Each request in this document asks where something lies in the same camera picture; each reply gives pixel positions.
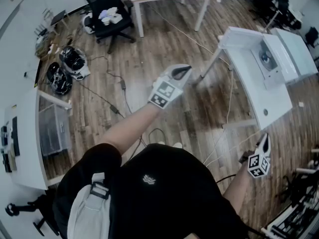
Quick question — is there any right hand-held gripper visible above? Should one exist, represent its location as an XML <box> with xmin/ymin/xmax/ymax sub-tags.
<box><xmin>239</xmin><ymin>132</ymin><xmax>272</xmax><ymax>179</ymax></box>

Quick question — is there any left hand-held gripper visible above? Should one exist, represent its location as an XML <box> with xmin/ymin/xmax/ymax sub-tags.
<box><xmin>148</xmin><ymin>64</ymin><xmax>192</xmax><ymax>109</ymax></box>

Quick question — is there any person's right forearm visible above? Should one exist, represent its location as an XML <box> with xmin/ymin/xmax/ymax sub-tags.
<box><xmin>222</xmin><ymin>163</ymin><xmax>253</xmax><ymax>217</ymax></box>

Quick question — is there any person's left forearm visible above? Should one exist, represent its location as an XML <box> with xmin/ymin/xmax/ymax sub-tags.
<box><xmin>99</xmin><ymin>103</ymin><xmax>160</xmax><ymax>157</ymax></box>

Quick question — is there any white table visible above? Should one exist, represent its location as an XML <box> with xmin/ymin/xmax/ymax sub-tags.
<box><xmin>191</xmin><ymin>26</ymin><xmax>294</xmax><ymax>131</ymax></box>

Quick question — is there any black and white rack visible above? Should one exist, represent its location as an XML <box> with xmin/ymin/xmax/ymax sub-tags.
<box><xmin>263</xmin><ymin>147</ymin><xmax>319</xmax><ymax>239</ymax></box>

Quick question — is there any black office chair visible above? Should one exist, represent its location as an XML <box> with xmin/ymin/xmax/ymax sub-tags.
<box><xmin>81</xmin><ymin>0</ymin><xmax>137</xmax><ymax>54</ymax></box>

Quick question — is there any cluster of white dishes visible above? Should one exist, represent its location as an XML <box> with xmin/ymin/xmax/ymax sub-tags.
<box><xmin>98</xmin><ymin>6</ymin><xmax>123</xmax><ymax>26</ymax></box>

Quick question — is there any white wheeled device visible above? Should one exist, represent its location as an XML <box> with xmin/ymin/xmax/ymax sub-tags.
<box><xmin>81</xmin><ymin>12</ymin><xmax>96</xmax><ymax>35</ymax></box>

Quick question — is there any black device in plastic bag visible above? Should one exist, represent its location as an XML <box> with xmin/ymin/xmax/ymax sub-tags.
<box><xmin>59</xmin><ymin>46</ymin><xmax>91</xmax><ymax>81</ymax></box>
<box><xmin>46</xmin><ymin>62</ymin><xmax>73</xmax><ymax>96</ymax></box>

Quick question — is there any person's black shirt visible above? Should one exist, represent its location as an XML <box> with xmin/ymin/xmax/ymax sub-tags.
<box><xmin>52</xmin><ymin>143</ymin><xmax>250</xmax><ymax>239</ymax></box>

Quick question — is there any black tripod equipment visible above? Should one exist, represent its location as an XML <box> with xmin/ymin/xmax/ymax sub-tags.
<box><xmin>256</xmin><ymin>0</ymin><xmax>304</xmax><ymax>31</ymax></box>

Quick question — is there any black folding chair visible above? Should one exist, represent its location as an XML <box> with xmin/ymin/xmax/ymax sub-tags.
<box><xmin>305</xmin><ymin>27</ymin><xmax>319</xmax><ymax>47</ymax></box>

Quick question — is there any clear plastic storage box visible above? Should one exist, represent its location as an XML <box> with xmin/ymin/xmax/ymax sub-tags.
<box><xmin>38</xmin><ymin>103</ymin><xmax>72</xmax><ymax>157</ymax></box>

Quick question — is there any cardboard box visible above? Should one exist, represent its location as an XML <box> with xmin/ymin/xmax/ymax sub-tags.
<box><xmin>34</xmin><ymin>31</ymin><xmax>58</xmax><ymax>59</ymax></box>

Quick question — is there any white desk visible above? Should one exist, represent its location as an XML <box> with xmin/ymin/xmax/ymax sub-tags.
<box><xmin>0</xmin><ymin>87</ymin><xmax>73</xmax><ymax>192</ymax></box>

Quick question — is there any black floor stand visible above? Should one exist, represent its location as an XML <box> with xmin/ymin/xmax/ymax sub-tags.
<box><xmin>4</xmin><ymin>195</ymin><xmax>61</xmax><ymax>237</ymax></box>

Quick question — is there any white floor cable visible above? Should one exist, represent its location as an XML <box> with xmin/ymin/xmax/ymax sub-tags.
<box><xmin>147</xmin><ymin>2</ymin><xmax>234</xmax><ymax>124</ymax></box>

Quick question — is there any white cable with plug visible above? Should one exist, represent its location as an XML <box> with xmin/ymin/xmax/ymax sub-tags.
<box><xmin>202</xmin><ymin>130</ymin><xmax>263</xmax><ymax>167</ymax></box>

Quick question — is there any black body cable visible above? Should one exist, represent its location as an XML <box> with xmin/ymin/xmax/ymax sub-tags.
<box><xmin>215</xmin><ymin>172</ymin><xmax>238</xmax><ymax>184</ymax></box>

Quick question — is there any black cable with adapter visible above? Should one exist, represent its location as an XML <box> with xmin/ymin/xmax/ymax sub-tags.
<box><xmin>81</xmin><ymin>55</ymin><xmax>132</xmax><ymax>117</ymax></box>

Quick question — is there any white strapped bag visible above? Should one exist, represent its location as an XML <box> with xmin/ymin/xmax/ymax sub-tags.
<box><xmin>67</xmin><ymin>172</ymin><xmax>112</xmax><ymax>239</ymax></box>

